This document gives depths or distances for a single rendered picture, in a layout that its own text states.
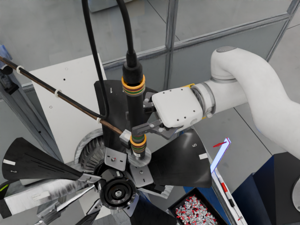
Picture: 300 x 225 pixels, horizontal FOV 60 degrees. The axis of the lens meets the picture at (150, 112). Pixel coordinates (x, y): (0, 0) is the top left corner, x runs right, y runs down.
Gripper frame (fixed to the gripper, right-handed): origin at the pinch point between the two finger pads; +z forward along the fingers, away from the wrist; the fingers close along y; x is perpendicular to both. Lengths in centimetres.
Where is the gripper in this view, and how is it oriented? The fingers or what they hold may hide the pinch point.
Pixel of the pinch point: (137, 121)
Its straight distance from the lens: 61.4
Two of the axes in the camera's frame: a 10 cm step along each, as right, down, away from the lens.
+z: -9.3, 3.0, -2.0
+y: -3.6, -7.9, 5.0
